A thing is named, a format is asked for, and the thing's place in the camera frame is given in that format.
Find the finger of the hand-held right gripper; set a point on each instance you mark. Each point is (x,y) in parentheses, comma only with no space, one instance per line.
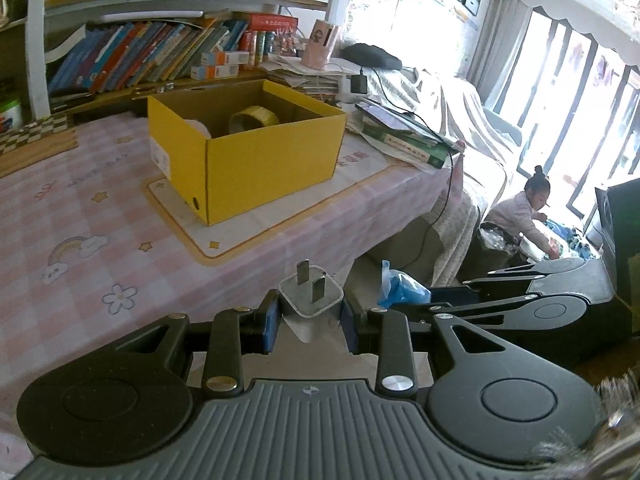
(505,272)
(480,310)

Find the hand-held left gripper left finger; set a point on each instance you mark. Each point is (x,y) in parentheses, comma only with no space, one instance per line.
(271,325)

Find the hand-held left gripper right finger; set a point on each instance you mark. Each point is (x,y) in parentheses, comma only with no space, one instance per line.
(349,327)

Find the white charger plug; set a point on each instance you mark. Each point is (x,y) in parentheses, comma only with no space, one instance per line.
(305,305)

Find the blue plastic bag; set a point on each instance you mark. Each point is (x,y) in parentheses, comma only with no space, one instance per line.
(400,285)

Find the yellow cardboard box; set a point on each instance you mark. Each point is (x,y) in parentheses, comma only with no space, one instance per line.
(270,170)

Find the yellow tape roll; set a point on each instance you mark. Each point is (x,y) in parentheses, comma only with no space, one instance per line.
(260,117)

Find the pink plush pig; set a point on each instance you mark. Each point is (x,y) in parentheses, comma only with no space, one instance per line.
(197,125)

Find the clear plastic bag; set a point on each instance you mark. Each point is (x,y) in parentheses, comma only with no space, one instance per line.
(497,242)

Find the blue clothes pile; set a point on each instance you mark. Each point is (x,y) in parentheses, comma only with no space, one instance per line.
(570,237)

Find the grey checked sofa cover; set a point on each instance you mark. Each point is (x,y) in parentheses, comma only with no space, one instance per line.
(475,120)

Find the grey furry cuff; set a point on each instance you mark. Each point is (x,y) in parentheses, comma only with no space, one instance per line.
(600,440)

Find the green thick book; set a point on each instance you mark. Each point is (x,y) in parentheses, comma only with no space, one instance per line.
(405,145)

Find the glass sliding doors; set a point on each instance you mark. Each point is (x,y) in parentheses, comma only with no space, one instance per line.
(565,110)

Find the black tablet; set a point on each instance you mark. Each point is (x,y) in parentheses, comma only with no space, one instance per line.
(385,116)

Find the white power strip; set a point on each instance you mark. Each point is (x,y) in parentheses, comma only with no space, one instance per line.
(345,89)

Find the black charger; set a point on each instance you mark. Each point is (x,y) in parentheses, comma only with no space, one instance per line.
(358,84)

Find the stack of papers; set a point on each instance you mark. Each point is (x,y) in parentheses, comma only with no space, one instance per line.
(305,80)

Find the black pouch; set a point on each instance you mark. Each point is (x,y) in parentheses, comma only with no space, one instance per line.
(372,56)

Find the orange white carton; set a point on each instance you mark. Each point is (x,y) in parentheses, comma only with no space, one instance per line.
(215,71)
(225,58)

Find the white curtain valance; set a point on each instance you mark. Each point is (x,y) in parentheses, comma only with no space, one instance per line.
(575,0)

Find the colourful pen bundle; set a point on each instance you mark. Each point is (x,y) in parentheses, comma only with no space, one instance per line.
(287,44)

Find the pink pen holder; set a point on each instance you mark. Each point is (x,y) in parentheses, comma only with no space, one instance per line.
(320,45)

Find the wooden chessboard box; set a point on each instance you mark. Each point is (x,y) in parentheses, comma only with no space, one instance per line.
(35,140)

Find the row of colourful books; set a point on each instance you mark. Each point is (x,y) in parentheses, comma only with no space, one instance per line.
(140,55)

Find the red thick book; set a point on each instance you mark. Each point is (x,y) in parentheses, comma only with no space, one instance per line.
(272,22)

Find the green lid jar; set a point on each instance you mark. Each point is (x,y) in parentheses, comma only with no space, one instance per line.
(11,115)

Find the white bookshelf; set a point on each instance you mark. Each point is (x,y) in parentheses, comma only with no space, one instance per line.
(37,60)

